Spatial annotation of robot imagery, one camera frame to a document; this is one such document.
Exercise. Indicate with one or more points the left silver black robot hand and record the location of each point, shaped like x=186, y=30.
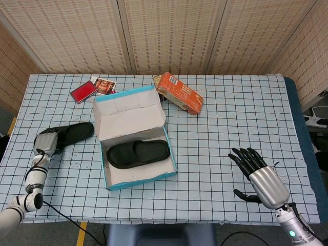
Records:
x=47, y=142

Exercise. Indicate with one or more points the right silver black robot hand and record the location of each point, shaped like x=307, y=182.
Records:
x=269, y=184

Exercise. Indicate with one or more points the black rubber slipper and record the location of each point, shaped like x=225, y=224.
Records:
x=138, y=153
x=77, y=132

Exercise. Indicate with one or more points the blue cardboard shoe box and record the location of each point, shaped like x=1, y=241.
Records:
x=128, y=118

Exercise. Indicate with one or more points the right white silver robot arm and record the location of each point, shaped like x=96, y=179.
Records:
x=292, y=225

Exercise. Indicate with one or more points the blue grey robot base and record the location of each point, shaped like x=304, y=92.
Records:
x=159, y=235

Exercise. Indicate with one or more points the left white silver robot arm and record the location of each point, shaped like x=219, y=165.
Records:
x=36, y=174

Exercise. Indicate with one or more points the dark blue table pad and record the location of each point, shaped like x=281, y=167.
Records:
x=307, y=153

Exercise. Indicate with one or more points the red card case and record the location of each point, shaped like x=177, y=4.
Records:
x=83, y=92

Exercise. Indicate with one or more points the blue checkered tablecloth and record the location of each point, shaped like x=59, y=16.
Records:
x=217, y=141

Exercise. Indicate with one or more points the printed photo card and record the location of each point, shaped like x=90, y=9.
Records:
x=103, y=85

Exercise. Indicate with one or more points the white chair base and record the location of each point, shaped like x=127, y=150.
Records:
x=315, y=119

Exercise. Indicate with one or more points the orange snack box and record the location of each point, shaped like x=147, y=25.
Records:
x=184, y=97

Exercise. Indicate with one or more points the woven bamboo folding screen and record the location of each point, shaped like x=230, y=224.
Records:
x=166, y=33

